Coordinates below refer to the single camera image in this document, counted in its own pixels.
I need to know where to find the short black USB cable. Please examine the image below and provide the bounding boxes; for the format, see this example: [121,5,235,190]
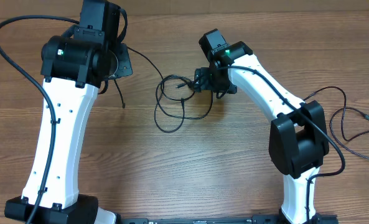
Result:
[154,74,215,134]

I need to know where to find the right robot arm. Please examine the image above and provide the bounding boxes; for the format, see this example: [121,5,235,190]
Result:
[194,29,329,223]

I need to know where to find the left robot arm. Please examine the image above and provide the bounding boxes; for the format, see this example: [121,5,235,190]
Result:
[4,1,133,223]

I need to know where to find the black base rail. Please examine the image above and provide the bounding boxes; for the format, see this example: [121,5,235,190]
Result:
[118,213,339,224]

